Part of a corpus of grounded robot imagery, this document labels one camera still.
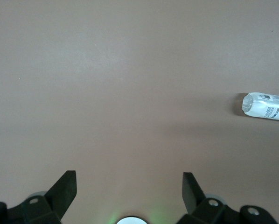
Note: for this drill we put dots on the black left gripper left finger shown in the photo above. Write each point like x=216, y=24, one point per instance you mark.
x=55, y=198

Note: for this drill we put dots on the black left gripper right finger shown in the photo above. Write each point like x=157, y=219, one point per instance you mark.
x=195, y=200

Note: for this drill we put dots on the brown table cover sheet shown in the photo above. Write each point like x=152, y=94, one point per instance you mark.
x=130, y=81

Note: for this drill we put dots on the blue white tennis ball can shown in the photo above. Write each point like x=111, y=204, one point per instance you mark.
x=265, y=107

